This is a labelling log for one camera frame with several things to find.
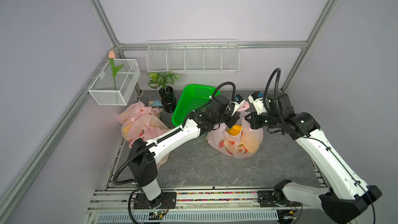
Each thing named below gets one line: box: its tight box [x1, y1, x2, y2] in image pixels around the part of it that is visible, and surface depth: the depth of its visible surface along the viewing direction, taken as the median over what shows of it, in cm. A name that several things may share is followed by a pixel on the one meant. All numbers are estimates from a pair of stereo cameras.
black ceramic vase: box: [159, 85, 177, 114], surface depth 103 cm
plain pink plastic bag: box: [206, 101, 264, 159], surface depth 79 cm
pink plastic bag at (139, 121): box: [116, 100, 171, 147], surface depth 88 cm
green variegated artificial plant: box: [146, 71, 180, 95], surface depth 93 cm
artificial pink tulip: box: [108, 49, 124, 91], surface depth 85 cm
